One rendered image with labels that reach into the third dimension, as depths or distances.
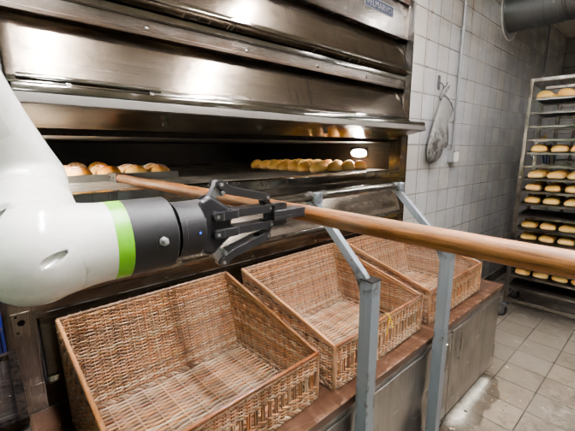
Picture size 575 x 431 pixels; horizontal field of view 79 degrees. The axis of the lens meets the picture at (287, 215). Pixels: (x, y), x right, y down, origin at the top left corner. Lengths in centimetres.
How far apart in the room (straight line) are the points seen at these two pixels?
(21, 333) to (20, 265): 81
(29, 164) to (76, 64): 69
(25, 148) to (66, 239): 13
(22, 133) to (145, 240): 17
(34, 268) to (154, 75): 89
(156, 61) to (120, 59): 11
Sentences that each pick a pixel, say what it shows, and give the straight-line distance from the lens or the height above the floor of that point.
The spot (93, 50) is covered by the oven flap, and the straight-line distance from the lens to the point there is 119.
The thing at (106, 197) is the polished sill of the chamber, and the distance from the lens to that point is 115.
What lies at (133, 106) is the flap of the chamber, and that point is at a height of 141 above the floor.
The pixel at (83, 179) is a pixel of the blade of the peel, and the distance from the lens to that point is 149.
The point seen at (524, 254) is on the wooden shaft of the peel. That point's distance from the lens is 46.
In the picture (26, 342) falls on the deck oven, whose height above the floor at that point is 79.
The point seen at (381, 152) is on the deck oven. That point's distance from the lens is 225.
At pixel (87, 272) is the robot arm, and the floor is 118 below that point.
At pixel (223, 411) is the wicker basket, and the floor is 72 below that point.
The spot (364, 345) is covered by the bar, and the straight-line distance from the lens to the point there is 107.
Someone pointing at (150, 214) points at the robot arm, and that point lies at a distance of 44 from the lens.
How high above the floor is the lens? 130
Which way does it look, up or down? 11 degrees down
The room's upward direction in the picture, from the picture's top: straight up
